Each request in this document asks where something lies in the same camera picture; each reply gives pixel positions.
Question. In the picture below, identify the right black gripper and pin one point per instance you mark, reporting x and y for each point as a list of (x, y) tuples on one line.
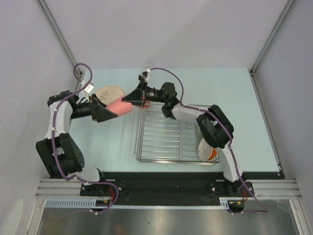
[(137, 97)]

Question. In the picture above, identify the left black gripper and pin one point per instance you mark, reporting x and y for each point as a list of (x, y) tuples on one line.
[(102, 113)]

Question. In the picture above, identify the pink plastic cup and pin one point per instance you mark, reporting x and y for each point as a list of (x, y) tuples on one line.
[(119, 107)]

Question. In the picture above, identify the beige pink floral plate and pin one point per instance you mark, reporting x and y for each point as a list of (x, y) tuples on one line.
[(109, 94)]

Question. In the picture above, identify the orange and white bowl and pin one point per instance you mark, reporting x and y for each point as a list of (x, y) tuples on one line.
[(205, 151)]

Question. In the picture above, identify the green ceramic bowl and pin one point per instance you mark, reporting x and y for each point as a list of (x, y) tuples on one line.
[(199, 132)]

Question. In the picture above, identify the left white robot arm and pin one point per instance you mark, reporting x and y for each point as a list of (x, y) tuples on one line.
[(58, 151)]

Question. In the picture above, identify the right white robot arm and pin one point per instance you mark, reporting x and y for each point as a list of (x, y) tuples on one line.
[(215, 127)]

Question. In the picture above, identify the orange ceramic mug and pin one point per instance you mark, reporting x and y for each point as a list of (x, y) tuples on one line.
[(146, 105)]

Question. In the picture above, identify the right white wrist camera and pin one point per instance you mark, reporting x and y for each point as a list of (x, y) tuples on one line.
[(144, 76)]

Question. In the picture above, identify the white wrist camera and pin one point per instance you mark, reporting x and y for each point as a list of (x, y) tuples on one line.
[(87, 90), (144, 76)]

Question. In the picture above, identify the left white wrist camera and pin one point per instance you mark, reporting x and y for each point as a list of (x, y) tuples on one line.
[(87, 90)]

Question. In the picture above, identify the chrome wire dish rack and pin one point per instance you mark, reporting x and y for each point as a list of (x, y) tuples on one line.
[(165, 140)]

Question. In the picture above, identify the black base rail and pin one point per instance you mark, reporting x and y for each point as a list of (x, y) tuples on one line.
[(165, 188)]

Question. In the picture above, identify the aluminium frame profile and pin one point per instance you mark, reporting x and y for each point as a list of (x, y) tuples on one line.
[(263, 189)]

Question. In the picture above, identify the white slotted cable duct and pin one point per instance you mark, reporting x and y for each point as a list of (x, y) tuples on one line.
[(89, 204)]

